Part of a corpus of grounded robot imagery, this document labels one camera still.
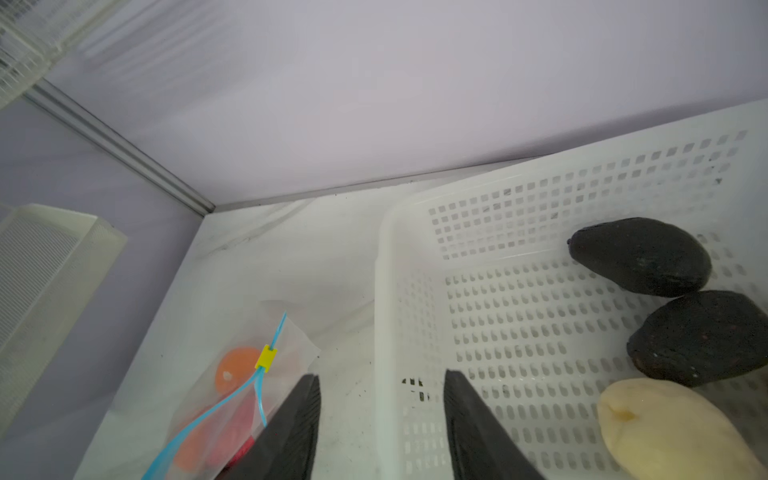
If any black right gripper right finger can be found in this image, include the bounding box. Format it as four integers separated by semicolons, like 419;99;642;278
443;370;543;480

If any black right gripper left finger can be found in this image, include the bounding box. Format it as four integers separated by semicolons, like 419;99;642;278
221;374;321;480

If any clear zip bag blue zipper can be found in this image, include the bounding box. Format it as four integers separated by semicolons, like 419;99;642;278
142;305;320;479

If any orange toy fruit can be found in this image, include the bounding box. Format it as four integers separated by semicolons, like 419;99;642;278
173;423;211;473
214;346;261;395

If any cream toy potato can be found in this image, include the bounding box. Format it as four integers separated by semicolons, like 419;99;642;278
597;378;767;479

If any pink toy fruit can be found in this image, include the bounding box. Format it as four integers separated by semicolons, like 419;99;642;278
205;389;256;469

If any white plastic perforated basket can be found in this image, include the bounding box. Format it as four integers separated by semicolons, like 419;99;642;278
374;101;767;479

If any black toy avocado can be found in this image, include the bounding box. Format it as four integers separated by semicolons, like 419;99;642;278
626;290;767;388

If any black toy fruit rear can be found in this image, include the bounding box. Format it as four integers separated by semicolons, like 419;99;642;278
567;217;712;298

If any white mesh two-tier shelf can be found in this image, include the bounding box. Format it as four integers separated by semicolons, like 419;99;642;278
1;204;127;430

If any aluminium frame post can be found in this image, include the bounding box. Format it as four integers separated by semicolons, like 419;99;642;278
23;80;216;217

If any white wire wall basket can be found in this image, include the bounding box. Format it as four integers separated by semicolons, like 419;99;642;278
1;0;122;107

